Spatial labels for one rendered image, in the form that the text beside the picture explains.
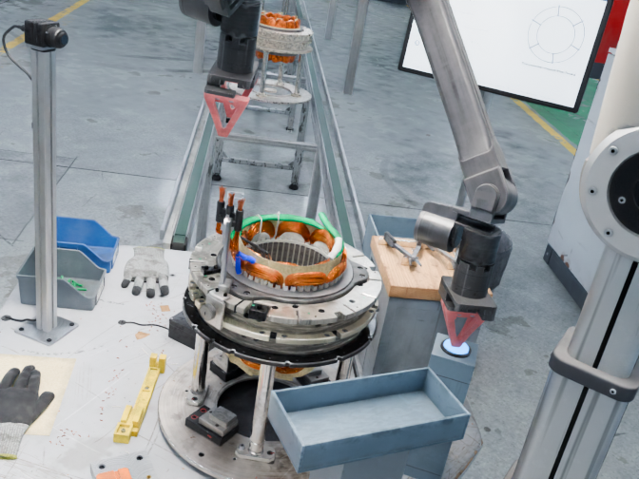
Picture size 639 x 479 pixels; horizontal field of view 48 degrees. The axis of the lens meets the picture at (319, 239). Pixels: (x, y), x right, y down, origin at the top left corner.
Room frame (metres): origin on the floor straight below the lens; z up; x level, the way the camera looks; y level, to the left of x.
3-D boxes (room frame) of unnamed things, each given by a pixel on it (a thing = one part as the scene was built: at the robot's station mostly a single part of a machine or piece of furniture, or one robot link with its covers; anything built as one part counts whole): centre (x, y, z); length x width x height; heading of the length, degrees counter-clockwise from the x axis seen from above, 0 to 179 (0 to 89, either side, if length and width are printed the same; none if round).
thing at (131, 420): (1.03, 0.27, 0.80); 0.22 x 0.04 x 0.03; 1
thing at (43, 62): (1.20, 0.52, 1.07); 0.03 x 0.03 x 0.57; 73
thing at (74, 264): (1.35, 0.54, 0.82); 0.16 x 0.14 x 0.07; 97
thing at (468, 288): (0.99, -0.24, 1.16); 0.10 x 0.07 x 0.07; 8
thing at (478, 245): (1.00, -0.24, 1.22); 0.07 x 0.06 x 0.07; 61
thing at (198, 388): (1.06, 0.17, 0.91); 0.02 x 0.02 x 0.21
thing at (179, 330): (1.26, 0.22, 0.81); 0.10 x 0.06 x 0.06; 65
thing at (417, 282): (1.22, -0.21, 1.05); 0.20 x 0.19 x 0.02; 10
